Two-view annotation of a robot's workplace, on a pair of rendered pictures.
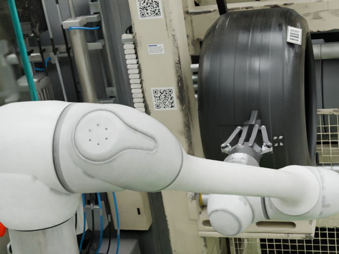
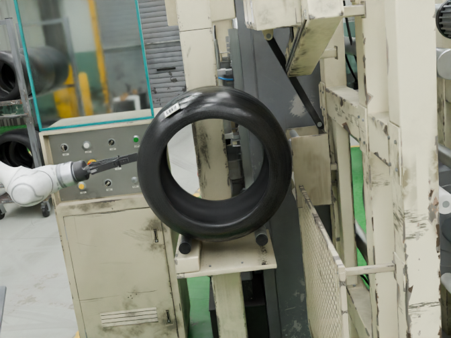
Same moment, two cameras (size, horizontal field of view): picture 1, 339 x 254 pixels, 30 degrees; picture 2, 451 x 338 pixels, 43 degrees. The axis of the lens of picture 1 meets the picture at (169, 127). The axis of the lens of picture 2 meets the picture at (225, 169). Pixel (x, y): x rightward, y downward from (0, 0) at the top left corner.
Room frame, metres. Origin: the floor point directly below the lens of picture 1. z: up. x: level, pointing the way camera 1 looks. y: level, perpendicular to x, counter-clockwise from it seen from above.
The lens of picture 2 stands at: (1.21, -2.27, 1.67)
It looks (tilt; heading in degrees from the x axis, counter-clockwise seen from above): 14 degrees down; 72
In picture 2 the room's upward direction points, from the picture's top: 7 degrees counter-clockwise
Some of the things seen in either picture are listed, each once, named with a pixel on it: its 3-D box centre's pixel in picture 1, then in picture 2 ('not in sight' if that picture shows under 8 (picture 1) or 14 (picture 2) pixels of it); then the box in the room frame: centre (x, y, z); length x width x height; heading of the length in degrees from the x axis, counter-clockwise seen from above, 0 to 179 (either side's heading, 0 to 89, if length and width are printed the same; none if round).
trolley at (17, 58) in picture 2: not in sight; (31, 113); (1.26, 4.09, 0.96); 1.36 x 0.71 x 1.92; 58
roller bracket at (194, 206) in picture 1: (207, 177); not in sight; (1.90, -0.10, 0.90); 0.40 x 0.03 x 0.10; 160
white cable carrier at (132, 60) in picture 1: (143, 104); not in sight; (1.91, 0.07, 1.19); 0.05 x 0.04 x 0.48; 160
